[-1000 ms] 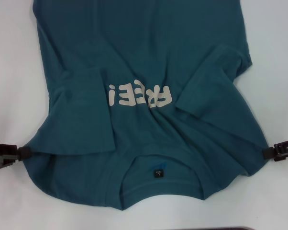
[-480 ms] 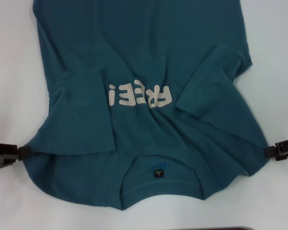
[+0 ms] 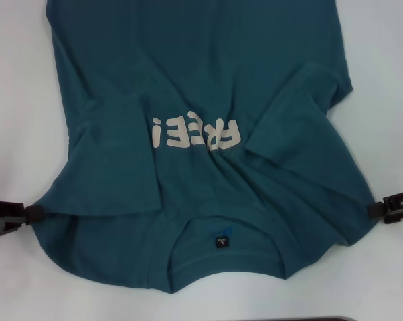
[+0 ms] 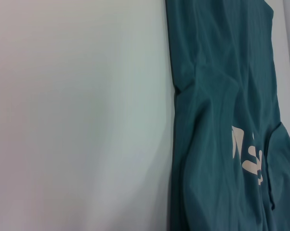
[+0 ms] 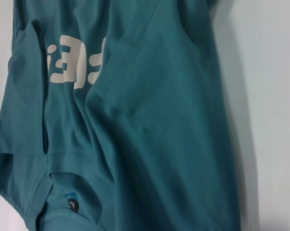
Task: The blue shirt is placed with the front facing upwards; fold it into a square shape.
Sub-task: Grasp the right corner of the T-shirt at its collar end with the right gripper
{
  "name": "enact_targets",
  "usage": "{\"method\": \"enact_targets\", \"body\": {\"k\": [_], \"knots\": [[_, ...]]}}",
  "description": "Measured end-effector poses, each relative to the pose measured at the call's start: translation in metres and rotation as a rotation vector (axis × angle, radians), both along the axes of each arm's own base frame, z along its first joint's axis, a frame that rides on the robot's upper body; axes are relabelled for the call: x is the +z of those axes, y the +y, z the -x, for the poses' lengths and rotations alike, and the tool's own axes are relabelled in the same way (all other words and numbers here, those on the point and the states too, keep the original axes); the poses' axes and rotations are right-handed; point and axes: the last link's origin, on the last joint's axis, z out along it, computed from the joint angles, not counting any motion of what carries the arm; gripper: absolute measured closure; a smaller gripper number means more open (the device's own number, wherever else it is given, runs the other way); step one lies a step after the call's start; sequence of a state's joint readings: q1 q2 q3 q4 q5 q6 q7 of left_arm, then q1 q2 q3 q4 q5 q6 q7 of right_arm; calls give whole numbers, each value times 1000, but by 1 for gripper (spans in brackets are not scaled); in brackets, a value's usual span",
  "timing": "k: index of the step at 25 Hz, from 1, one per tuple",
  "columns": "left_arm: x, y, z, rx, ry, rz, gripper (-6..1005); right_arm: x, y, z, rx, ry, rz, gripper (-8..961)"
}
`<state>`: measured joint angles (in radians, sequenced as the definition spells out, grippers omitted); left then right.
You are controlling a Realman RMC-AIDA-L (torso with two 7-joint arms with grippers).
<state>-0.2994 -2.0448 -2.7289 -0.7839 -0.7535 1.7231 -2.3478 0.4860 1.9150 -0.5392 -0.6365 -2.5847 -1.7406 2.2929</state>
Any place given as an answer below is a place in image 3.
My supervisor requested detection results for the teal t-shirt with beige print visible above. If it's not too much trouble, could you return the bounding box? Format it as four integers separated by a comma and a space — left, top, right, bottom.
32, 0, 384, 295

